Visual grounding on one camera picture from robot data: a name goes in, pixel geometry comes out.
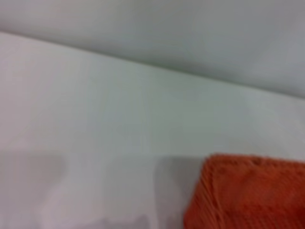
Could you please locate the orange woven plastic basket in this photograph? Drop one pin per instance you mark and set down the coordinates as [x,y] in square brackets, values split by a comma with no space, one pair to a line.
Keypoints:
[250,198]

